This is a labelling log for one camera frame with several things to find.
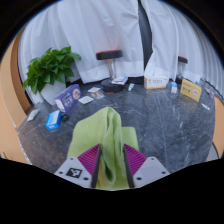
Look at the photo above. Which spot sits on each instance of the wide white curtain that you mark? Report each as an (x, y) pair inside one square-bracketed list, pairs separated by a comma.
[(93, 30)]

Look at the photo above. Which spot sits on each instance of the white booklet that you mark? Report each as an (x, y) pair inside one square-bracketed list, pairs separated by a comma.
[(119, 80)]

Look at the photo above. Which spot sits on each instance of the small white tube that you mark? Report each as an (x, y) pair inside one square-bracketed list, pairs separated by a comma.
[(131, 87)]

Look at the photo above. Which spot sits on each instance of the pleated white curtain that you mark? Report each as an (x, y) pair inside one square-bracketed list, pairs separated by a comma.
[(180, 33)]

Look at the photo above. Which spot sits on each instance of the black red bar stool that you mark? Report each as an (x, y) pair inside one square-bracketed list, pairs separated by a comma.
[(109, 54), (182, 60)]

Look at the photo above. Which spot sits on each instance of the green plant in white pot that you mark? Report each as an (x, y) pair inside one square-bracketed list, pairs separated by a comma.
[(50, 68)]

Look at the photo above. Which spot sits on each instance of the yellow table sign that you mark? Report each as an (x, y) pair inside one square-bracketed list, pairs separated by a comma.
[(190, 90)]

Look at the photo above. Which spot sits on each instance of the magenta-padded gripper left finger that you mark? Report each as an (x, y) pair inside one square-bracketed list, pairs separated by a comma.
[(87, 160)]

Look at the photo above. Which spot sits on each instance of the white flat packet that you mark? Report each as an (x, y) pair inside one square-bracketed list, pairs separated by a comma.
[(33, 115)]

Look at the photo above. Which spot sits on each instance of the white pen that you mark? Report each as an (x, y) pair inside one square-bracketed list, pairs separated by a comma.
[(205, 106)]

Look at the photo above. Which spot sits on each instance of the purple cardboard box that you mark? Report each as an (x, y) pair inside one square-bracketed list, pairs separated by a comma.
[(68, 98)]

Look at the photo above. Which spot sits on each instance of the white card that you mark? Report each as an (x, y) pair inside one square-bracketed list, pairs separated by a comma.
[(94, 89), (86, 100)]

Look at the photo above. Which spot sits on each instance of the white orange tissue box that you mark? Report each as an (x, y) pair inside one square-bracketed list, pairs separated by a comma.
[(155, 82)]

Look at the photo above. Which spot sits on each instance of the dark printed card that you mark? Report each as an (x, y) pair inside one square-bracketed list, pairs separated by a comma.
[(98, 95)]

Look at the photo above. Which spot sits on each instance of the small black round object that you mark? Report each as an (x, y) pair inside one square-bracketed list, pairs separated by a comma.
[(65, 118)]

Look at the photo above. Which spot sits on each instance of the small blue box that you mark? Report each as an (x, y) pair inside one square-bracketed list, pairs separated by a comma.
[(53, 120)]

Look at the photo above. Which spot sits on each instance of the small purple object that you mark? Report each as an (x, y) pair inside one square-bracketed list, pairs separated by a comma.
[(211, 94)]

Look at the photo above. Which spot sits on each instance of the light green towel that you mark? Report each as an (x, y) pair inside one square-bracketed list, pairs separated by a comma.
[(108, 140)]

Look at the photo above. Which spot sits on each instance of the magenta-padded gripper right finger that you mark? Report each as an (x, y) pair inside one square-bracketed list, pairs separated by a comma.
[(136, 160)]

